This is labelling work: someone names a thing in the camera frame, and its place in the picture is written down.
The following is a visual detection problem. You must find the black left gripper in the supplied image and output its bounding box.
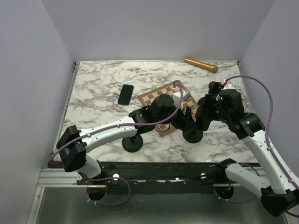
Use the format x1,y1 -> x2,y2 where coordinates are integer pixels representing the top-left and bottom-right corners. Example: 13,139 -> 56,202
155,101 -> 198,133

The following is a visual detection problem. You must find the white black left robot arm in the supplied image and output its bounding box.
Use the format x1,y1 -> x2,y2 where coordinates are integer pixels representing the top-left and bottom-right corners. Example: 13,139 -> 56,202
57,94 -> 203,184

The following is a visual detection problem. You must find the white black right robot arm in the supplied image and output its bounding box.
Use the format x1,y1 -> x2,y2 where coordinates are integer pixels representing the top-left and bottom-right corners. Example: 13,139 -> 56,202
196,89 -> 299,217

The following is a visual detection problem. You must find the red black knob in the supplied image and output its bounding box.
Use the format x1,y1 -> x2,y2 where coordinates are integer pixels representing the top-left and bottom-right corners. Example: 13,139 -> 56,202
209,82 -> 215,89

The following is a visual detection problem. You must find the gold microphone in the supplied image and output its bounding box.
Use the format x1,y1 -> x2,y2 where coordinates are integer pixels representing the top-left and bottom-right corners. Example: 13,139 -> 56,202
184,58 -> 219,73

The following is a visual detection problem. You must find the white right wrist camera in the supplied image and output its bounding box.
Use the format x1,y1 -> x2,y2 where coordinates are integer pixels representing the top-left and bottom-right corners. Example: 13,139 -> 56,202
216,83 -> 235,100

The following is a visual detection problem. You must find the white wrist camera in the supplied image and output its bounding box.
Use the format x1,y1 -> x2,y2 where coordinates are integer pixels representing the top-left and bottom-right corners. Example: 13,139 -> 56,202
216,83 -> 235,100
172,90 -> 191,109

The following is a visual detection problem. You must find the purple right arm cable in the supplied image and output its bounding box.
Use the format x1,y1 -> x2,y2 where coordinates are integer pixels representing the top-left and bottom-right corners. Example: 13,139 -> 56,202
224,75 -> 299,217

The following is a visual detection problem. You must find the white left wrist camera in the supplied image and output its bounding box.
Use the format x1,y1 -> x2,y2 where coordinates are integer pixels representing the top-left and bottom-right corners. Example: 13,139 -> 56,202
172,90 -> 191,109

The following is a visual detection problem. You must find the black mounting base plate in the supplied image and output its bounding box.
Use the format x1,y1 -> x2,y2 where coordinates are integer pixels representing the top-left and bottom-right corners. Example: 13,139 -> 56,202
77,162 -> 234,199

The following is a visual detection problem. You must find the aluminium rail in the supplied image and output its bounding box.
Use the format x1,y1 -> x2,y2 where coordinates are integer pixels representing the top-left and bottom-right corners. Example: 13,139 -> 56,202
37,162 -> 236,195

